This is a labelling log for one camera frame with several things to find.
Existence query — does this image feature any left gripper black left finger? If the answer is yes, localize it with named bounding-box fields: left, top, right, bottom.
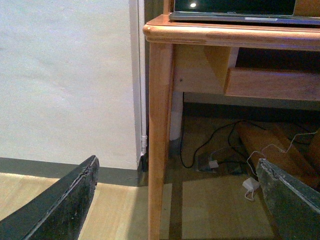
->
left=0, top=155, right=100, bottom=240

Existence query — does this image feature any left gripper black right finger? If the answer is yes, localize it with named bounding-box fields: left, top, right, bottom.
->
left=256, top=158, right=320, bottom=240

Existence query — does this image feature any white power adapter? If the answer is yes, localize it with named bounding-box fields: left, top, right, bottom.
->
left=242, top=177, right=260, bottom=192

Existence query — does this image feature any white plug on floor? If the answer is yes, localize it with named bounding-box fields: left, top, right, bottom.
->
left=208, top=160, right=219, bottom=169

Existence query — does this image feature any wooden desk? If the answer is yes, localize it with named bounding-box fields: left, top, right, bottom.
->
left=143, top=0, right=320, bottom=240

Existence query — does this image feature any grey laptop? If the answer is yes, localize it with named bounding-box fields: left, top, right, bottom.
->
left=169, top=0, right=320, bottom=26

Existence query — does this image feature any black floor cable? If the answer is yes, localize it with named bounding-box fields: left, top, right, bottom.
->
left=179, top=119, right=313, bottom=169

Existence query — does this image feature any white wall pipe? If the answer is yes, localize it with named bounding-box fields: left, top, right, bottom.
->
left=169, top=91, right=184, bottom=156

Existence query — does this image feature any white cable conduit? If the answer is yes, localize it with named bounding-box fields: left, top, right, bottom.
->
left=136, top=0, right=148, bottom=158

